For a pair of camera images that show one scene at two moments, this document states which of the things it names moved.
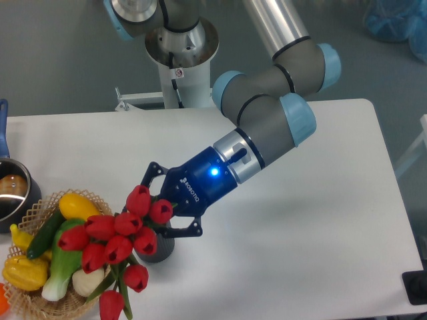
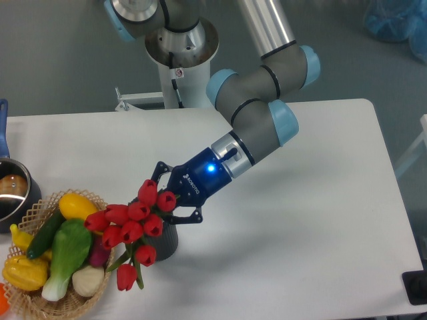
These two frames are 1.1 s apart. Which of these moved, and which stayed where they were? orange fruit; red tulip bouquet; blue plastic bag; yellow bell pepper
Moved: red tulip bouquet
Stayed: yellow bell pepper; orange fruit; blue plastic bag
